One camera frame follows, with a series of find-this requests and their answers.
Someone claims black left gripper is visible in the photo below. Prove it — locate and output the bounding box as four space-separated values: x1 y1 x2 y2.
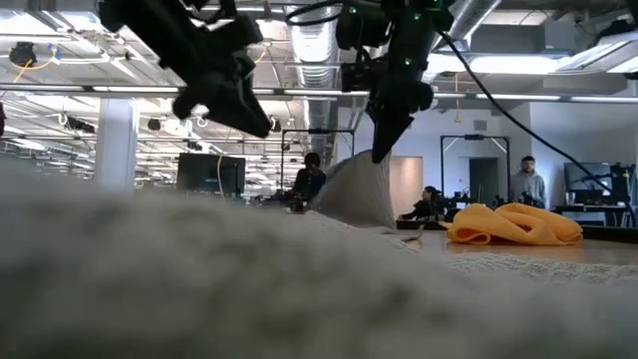
171 44 273 140

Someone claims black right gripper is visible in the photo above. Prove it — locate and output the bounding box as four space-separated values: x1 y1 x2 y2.
366 75 435 165

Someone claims small grey waffle towel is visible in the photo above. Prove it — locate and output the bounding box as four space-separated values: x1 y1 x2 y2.
311 149 425 243

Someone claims orange microfiber towel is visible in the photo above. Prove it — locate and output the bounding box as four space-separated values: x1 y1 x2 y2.
438 202 584 246

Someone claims large grey waffle towel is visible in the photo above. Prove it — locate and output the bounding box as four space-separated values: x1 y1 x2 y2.
0 162 638 359

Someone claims pale doorway panel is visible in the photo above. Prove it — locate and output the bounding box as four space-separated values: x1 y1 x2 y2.
388 156 425 219

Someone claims black monitor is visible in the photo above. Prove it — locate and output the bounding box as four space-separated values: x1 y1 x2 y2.
175 152 247 198

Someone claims person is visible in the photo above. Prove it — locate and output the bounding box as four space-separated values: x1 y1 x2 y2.
286 152 328 213
398 184 445 221
508 155 548 209

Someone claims dark door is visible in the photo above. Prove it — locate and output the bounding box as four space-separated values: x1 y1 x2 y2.
468 157 500 208

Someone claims long ceiling light bar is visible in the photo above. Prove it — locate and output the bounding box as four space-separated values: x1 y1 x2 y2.
0 84 638 104

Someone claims bright ceiling light panel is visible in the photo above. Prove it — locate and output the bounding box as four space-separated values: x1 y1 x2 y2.
423 52 562 76

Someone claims white building column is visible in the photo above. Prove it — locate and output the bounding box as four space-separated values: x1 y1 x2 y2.
93 97 141 193

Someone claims grey desk monitor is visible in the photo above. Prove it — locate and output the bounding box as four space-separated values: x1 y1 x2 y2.
563 162 614 193

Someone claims dark office desk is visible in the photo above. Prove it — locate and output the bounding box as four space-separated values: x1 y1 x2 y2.
552 202 637 228

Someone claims white ceiling light fixture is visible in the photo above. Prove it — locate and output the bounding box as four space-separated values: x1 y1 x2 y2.
555 29 638 76

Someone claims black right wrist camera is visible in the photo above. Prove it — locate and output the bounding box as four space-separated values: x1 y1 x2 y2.
341 58 379 94

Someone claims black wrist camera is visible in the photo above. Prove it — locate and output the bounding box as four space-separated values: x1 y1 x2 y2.
341 58 379 94
226 13 264 51

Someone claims yellow hanging cord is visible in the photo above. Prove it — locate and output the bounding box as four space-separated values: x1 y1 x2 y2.
452 72 463 125

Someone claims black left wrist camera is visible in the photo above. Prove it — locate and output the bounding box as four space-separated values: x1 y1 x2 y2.
226 13 264 51

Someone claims ribbed silver air duct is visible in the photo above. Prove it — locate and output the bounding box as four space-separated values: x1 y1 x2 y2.
284 4 341 169

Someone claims black hanging cable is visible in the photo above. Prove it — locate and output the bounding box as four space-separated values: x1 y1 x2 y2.
436 28 638 225

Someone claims black looped gripper cable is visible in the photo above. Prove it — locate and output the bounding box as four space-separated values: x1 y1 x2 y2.
285 0 346 27

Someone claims silver spiral air duct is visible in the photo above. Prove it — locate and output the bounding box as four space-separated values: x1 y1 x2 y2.
423 0 503 84

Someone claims black ceiling cable reel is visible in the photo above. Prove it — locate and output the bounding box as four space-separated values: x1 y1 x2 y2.
8 41 39 68

